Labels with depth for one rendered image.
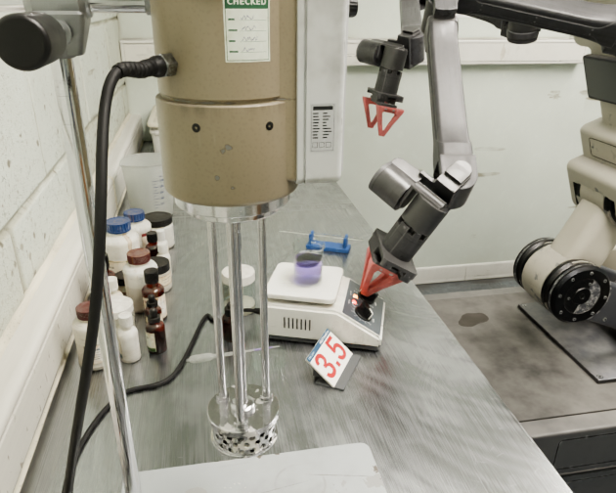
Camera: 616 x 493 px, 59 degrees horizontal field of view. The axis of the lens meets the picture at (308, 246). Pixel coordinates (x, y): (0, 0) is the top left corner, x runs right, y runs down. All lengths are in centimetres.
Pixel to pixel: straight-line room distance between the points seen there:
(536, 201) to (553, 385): 142
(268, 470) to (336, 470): 8
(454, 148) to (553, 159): 192
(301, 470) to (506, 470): 25
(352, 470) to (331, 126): 45
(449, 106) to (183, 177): 67
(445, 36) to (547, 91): 166
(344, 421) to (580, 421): 84
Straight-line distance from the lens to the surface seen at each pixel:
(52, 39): 33
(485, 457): 77
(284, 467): 71
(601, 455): 159
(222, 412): 54
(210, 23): 36
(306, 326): 90
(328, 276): 95
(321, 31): 38
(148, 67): 36
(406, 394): 84
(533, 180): 281
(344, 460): 72
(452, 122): 97
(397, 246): 89
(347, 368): 87
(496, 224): 280
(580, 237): 159
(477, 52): 247
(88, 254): 45
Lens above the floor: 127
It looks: 24 degrees down
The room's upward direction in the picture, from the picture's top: 1 degrees clockwise
